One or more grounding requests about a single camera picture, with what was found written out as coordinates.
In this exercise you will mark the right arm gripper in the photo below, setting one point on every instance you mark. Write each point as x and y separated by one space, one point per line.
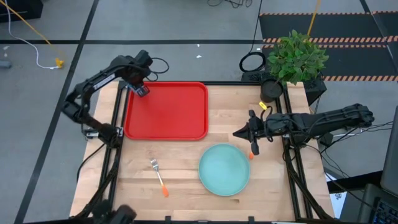
253 130

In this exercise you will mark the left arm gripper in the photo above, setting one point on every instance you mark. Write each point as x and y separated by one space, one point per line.
136 80

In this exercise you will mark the teal round plate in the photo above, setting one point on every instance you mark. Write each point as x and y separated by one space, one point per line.
224 169

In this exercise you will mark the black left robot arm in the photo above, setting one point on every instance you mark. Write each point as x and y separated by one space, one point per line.
102 79

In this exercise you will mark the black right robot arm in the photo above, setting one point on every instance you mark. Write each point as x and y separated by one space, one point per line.
326 119

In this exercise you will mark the red plastic tray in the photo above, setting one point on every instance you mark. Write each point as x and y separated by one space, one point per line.
171 112

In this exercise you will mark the yellow tag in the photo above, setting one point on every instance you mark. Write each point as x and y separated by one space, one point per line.
263 105

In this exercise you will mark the black power adapter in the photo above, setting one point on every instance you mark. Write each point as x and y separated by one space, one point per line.
326 139

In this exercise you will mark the green potted plant black pot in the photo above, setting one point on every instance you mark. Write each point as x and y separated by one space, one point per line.
295 56

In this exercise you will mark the white paper sheet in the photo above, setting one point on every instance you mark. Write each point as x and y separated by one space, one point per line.
339 202

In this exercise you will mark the grey floor object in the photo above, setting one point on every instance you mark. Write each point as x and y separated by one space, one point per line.
4 64

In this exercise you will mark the black box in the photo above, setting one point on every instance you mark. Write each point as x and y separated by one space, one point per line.
18 9

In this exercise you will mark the black mat with hazard stripes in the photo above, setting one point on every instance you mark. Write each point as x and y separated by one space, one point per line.
348 28

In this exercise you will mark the dark laptop keyboard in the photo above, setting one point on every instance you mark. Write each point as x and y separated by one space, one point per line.
373 205

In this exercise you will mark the dark monitor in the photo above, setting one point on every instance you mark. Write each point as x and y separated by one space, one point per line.
391 161

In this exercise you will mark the black aluminium table frame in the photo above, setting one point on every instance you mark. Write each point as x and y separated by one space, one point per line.
233 83

